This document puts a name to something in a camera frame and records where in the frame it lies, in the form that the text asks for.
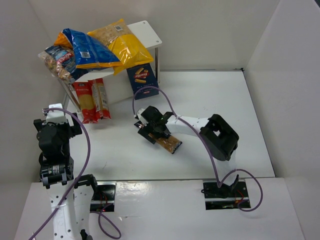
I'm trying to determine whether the dark La Sicilia spaghetti pack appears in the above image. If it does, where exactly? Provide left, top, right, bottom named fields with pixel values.
left=149, top=133, right=183, bottom=154

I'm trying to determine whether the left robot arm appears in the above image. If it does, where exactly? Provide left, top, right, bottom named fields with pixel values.
left=31, top=113, right=97, bottom=240

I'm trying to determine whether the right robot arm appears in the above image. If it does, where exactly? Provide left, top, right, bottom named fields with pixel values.
left=134, top=106, right=239, bottom=198

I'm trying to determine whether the white two-tier shelf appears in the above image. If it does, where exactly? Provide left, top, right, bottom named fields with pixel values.
left=57, top=20, right=162, bottom=112

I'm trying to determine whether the blue Barilla pasta box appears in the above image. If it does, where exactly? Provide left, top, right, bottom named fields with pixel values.
left=126, top=63, right=159, bottom=100

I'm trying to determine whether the clear mixed pasta bag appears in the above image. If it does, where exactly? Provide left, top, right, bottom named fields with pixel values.
left=38, top=45, right=89, bottom=85

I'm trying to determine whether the yellow pasta bag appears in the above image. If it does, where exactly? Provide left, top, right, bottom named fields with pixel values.
left=87, top=18, right=154, bottom=75

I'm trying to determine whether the blue pasta bag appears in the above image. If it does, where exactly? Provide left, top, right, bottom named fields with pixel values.
left=54, top=28, right=123, bottom=69

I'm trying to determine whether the clear red spaghetti pack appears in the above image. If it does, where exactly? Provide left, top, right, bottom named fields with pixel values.
left=88, top=78, right=111, bottom=119

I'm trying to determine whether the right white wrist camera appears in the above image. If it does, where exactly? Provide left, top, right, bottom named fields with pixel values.
left=135, top=108, right=148, bottom=126

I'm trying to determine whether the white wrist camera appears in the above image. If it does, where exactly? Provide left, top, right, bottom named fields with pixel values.
left=42, top=103, right=68, bottom=125
left=135, top=108, right=148, bottom=126

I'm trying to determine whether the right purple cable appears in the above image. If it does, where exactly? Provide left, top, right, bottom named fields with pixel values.
left=131, top=86, right=264, bottom=212

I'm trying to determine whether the purple cable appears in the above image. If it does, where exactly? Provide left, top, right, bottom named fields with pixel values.
left=131, top=86, right=264, bottom=212
left=29, top=107, right=122, bottom=240

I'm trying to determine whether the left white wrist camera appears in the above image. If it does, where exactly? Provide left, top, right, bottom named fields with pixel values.
left=42, top=103, right=68, bottom=125

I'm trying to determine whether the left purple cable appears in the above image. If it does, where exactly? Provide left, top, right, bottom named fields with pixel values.
left=29, top=107, right=122, bottom=240

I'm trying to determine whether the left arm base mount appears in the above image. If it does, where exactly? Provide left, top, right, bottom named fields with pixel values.
left=74, top=180, right=116, bottom=212

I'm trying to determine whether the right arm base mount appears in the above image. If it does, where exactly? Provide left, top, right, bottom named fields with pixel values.
left=201, top=180, right=251, bottom=210

